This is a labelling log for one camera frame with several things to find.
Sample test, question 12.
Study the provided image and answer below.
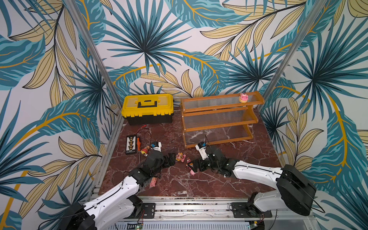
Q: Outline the pink yellow figure toy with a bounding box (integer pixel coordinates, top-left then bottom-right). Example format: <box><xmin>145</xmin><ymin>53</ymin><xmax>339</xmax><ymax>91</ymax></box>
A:
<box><xmin>175</xmin><ymin>152</ymin><xmax>186</xmax><ymax>163</ymax></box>

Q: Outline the ice cream cone figure toy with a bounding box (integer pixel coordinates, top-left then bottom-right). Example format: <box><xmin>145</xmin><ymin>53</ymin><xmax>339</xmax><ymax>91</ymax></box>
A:
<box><xmin>141</xmin><ymin>145</ymin><xmax>150</xmax><ymax>157</ymax></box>

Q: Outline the pink round pig figure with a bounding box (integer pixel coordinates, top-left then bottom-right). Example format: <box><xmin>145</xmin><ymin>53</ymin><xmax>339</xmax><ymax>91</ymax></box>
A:
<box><xmin>239</xmin><ymin>93</ymin><xmax>248</xmax><ymax>103</ymax></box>

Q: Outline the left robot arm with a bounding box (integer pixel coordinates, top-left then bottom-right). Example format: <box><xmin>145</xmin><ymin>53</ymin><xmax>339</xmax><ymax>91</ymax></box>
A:
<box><xmin>57</xmin><ymin>150</ymin><xmax>176</xmax><ymax>230</ymax></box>

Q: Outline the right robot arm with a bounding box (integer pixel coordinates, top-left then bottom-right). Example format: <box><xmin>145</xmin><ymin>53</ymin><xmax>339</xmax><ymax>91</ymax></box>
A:
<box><xmin>187</xmin><ymin>144</ymin><xmax>316</xmax><ymax>216</ymax></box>

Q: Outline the orange clear plastic shelf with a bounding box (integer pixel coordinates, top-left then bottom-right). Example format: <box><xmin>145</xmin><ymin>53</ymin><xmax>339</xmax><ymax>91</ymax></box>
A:
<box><xmin>181</xmin><ymin>91</ymin><xmax>265</xmax><ymax>148</ymax></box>

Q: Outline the yellow black toolbox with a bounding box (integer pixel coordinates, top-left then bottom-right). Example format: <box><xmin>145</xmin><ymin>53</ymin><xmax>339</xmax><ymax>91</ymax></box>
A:
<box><xmin>121</xmin><ymin>94</ymin><xmax>174</xmax><ymax>126</ymax></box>

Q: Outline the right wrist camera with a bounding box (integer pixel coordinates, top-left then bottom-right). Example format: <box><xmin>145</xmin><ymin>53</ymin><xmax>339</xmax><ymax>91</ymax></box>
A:
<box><xmin>195</xmin><ymin>142</ymin><xmax>208</xmax><ymax>161</ymax></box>

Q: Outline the orange handled screwdriver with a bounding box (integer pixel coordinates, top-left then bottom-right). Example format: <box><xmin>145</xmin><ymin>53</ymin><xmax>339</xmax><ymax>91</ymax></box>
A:
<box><xmin>136</xmin><ymin>136</ymin><xmax>141</xmax><ymax>163</ymax></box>

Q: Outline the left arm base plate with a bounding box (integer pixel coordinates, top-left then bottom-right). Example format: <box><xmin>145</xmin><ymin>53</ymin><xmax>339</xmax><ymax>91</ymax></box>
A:
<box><xmin>126</xmin><ymin>203</ymin><xmax>156</xmax><ymax>219</ymax></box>

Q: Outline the aluminium mounting rail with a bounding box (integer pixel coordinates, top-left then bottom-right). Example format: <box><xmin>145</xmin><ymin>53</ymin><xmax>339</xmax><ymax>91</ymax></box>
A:
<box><xmin>67</xmin><ymin>196</ymin><xmax>320</xmax><ymax>230</ymax></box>

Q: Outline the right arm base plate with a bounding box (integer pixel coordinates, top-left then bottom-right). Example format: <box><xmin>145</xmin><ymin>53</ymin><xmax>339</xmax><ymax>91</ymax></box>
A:
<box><xmin>230</xmin><ymin>202</ymin><xmax>273</xmax><ymax>219</ymax></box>

